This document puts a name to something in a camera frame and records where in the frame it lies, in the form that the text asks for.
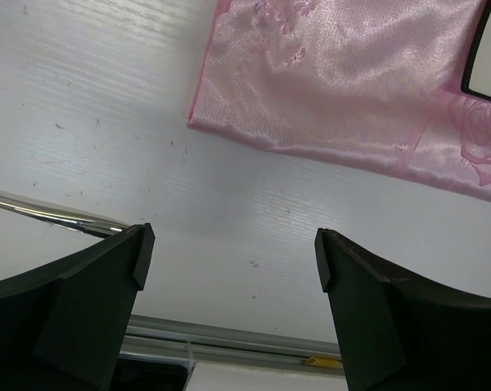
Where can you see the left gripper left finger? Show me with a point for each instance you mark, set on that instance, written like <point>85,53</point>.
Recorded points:
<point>62,324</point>

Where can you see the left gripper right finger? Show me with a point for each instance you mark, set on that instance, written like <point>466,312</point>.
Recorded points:
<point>398,330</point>

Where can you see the pink satin cloth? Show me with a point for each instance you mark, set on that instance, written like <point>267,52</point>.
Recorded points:
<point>372,85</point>

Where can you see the square white plate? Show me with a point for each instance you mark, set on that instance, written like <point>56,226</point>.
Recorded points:
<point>476,79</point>

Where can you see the silver fork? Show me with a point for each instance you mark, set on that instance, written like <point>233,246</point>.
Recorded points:
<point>72,219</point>

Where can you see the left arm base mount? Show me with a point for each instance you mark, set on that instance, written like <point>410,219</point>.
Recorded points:
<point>148,374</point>

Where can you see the aluminium table rail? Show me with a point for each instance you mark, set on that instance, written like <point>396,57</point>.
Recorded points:
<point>167,341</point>

